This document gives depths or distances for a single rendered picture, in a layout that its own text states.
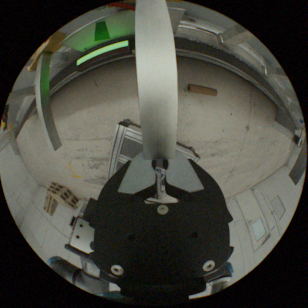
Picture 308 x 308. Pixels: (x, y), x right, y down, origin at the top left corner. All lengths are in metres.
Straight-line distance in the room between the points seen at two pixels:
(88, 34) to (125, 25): 0.08
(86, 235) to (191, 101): 1.11
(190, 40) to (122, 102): 0.83
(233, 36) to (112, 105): 1.02
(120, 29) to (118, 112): 0.85
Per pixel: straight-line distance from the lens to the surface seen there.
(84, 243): 0.29
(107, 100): 1.05
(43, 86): 0.28
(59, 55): 0.40
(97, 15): 0.53
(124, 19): 0.26
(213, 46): 0.35
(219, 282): 0.63
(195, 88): 0.94
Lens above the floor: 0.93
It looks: 58 degrees down
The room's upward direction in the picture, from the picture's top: 178 degrees counter-clockwise
